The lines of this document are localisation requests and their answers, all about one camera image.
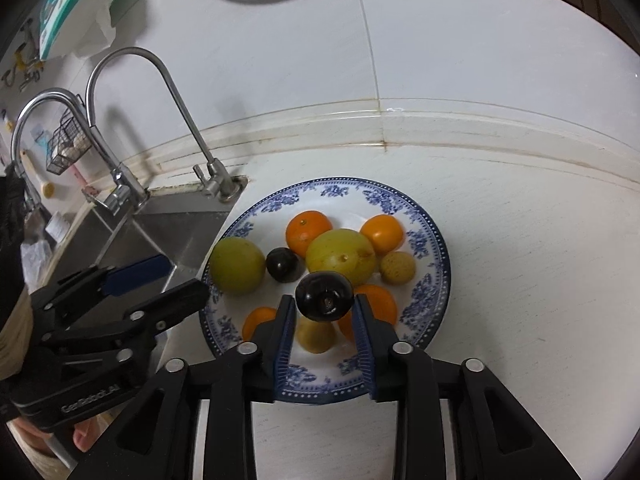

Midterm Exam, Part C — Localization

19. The green pomelo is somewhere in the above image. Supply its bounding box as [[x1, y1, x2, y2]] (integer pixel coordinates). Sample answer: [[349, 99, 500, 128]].
[[209, 238, 266, 295]]

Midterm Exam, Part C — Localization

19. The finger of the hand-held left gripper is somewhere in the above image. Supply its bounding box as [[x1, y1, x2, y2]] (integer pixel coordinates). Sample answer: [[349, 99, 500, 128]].
[[47, 277, 211, 366], [30, 254, 171, 328]]

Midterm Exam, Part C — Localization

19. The green white tissue pack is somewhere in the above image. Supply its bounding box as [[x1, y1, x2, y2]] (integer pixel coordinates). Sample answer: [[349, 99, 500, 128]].
[[37, 0, 131, 61]]

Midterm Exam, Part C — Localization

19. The stainless steel sink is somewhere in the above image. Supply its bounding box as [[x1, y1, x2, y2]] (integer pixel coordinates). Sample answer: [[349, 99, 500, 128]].
[[30, 175, 248, 311]]

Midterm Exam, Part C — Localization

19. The yellow pomelo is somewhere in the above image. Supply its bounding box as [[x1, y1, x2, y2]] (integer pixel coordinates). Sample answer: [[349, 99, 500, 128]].
[[305, 228, 377, 286]]

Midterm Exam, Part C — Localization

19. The thick chrome faucet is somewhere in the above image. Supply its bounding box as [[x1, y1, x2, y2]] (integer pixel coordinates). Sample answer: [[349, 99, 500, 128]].
[[10, 88, 151, 213]]

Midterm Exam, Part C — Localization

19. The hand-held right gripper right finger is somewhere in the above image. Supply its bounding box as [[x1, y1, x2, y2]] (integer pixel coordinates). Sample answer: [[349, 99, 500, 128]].
[[351, 294, 583, 480]]

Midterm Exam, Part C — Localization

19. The yellow bicycle wall ornament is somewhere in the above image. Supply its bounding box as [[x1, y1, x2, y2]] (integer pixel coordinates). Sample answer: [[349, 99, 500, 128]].
[[2, 20, 46, 91]]

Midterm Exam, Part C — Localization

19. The blue patterned white plate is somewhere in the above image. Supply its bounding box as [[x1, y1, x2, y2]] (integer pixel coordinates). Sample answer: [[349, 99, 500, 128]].
[[199, 177, 451, 405]]

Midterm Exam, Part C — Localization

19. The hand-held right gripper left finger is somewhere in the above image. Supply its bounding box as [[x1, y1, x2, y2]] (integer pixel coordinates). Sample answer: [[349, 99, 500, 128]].
[[67, 294, 297, 480]]

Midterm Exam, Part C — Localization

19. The small plain yellow pear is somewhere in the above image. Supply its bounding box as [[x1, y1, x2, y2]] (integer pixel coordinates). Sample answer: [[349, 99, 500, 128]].
[[295, 316, 337, 353]]

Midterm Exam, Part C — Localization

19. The black wire basket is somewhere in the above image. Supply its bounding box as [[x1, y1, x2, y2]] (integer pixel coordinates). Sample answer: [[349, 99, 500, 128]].
[[44, 112, 93, 176]]

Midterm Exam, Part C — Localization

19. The dark purple plum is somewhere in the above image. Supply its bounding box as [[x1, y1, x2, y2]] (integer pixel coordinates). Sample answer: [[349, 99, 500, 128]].
[[295, 271, 355, 322], [265, 247, 301, 283]]

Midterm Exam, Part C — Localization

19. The spotted yellow pear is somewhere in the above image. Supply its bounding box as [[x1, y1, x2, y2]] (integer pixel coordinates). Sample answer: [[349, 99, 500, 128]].
[[378, 251, 417, 286]]

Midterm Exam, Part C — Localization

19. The thin gooseneck chrome faucet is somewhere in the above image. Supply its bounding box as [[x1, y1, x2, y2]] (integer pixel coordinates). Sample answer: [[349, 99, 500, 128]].
[[85, 47, 236, 203]]

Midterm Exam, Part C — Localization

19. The person's left hand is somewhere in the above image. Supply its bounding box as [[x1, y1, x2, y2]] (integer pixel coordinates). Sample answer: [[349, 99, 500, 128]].
[[72, 412, 108, 453]]

